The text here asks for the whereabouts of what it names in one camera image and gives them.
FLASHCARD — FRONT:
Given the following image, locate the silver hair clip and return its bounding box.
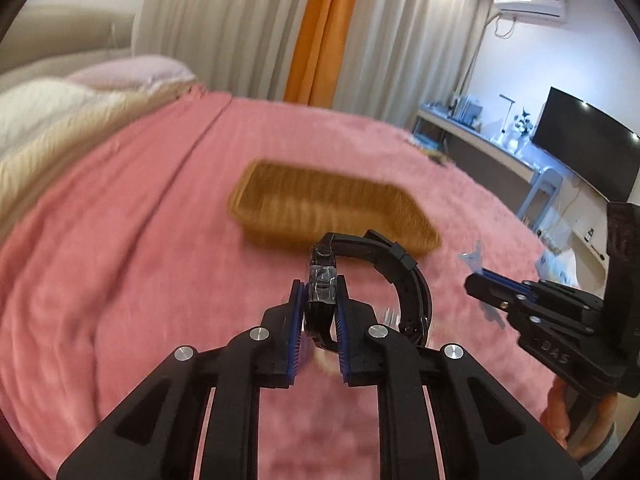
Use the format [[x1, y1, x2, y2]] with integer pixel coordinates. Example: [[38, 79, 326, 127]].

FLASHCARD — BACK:
[[459, 240, 506, 330]]

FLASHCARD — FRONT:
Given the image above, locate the right hand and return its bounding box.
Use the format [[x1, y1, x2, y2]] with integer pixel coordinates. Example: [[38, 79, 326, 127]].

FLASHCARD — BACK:
[[540, 377, 617, 460]]

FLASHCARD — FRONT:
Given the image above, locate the tissue pack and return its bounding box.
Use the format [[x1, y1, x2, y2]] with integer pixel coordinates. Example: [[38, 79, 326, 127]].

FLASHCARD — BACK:
[[535, 248, 580, 288]]

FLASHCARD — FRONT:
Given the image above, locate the white desk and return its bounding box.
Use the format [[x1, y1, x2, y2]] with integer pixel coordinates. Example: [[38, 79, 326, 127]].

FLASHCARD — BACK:
[[412, 102, 551, 184]]

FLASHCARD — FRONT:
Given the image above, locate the white desk lamp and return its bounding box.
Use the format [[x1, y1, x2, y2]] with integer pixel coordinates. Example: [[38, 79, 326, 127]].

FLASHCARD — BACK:
[[492, 93, 515, 144]]

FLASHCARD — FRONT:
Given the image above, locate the black television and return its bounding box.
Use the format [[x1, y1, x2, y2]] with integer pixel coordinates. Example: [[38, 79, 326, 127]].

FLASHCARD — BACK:
[[532, 88, 639, 202]]

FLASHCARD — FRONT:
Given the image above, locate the white flower vase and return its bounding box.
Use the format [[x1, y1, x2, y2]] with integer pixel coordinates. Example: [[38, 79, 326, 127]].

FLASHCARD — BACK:
[[512, 108, 534, 153]]

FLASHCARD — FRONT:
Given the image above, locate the brown wicker basket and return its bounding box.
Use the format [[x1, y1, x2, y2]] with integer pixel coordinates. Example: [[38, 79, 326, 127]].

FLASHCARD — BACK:
[[229, 159, 442, 257]]

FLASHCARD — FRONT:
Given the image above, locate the white air conditioner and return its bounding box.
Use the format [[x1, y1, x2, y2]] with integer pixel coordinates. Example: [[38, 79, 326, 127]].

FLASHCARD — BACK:
[[494, 0, 566, 23]]

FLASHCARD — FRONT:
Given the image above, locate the orange curtain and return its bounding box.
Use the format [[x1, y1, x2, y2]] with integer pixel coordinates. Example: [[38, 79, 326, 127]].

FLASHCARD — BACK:
[[283, 0, 357, 108]]

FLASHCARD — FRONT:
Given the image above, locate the beige quilt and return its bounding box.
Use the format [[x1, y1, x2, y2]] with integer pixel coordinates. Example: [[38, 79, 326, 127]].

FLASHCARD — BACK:
[[1, 81, 203, 240]]

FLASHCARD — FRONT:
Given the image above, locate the white floral pillow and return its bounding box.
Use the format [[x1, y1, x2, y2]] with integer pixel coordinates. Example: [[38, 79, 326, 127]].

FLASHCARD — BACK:
[[1, 77, 126, 157]]

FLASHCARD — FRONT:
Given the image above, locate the pink pillow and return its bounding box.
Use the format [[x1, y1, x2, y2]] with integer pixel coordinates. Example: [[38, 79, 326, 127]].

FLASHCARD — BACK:
[[66, 55, 196, 90]]

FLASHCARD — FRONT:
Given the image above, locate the beige curtain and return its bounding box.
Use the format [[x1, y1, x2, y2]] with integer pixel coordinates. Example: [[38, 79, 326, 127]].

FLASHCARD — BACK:
[[134, 0, 492, 127]]

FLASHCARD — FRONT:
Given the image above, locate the beige headboard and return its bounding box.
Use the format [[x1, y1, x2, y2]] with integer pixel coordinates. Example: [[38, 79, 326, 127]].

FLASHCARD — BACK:
[[1, 4, 134, 90]]

